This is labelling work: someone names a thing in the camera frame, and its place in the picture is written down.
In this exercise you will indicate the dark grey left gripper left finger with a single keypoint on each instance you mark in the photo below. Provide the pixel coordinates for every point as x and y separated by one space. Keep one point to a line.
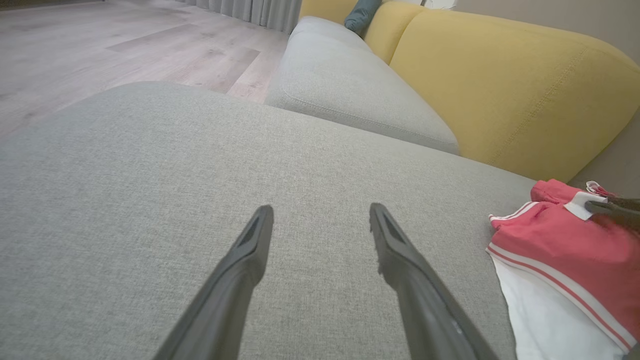
230 300

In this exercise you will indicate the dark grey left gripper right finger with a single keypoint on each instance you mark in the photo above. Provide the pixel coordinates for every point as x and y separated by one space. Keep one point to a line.
420 300

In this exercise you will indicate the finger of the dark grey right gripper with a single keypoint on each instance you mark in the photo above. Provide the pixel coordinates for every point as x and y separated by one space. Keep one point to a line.
617 215
627 202

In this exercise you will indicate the red shirt with white sleeves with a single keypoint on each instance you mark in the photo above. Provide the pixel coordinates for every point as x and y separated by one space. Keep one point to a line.
565 260

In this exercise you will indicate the large grey sofa seat cushion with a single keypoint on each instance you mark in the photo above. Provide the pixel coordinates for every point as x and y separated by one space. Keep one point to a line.
200 175

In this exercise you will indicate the long yellow sofa back cushion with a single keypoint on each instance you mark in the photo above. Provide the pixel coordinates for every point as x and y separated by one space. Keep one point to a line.
510 90

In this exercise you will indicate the beige wooden ledge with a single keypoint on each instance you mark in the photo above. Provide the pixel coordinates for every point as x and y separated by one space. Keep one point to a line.
575 20

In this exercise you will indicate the grey pleated curtain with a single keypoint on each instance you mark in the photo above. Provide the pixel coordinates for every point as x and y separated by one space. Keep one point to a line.
250 10

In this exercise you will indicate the teal throw pillow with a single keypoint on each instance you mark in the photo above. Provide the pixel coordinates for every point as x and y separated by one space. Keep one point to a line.
361 15

